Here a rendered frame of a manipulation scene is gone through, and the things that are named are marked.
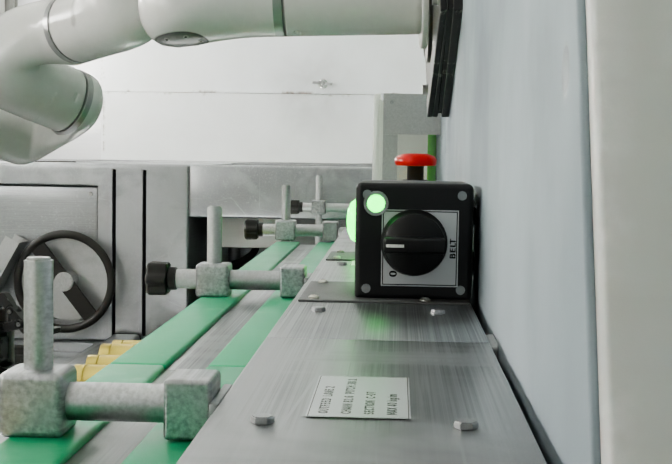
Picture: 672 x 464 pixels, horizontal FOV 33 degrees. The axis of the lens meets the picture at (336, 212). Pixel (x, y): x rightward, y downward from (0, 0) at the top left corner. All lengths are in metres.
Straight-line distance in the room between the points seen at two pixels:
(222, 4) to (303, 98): 3.92
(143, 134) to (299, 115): 0.71
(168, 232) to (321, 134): 2.77
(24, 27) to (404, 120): 0.51
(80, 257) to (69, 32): 1.14
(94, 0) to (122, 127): 3.95
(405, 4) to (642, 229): 0.89
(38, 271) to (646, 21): 0.26
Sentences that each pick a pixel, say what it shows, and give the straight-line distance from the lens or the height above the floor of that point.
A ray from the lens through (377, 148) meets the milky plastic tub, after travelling 1.56.
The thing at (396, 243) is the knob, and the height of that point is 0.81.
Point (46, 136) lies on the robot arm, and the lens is 1.55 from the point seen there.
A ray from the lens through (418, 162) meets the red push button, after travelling 1.08.
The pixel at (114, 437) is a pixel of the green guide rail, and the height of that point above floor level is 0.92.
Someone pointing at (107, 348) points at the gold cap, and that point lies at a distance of 1.42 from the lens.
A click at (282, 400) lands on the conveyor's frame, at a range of 0.47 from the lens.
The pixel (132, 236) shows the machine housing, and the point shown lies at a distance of 2.44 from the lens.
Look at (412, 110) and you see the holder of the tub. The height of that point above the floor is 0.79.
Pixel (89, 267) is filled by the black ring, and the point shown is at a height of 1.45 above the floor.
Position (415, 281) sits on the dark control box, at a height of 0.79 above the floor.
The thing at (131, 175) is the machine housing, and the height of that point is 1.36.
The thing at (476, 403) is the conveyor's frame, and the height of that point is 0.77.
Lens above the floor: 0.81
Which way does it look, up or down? 3 degrees up
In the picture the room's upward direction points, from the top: 89 degrees counter-clockwise
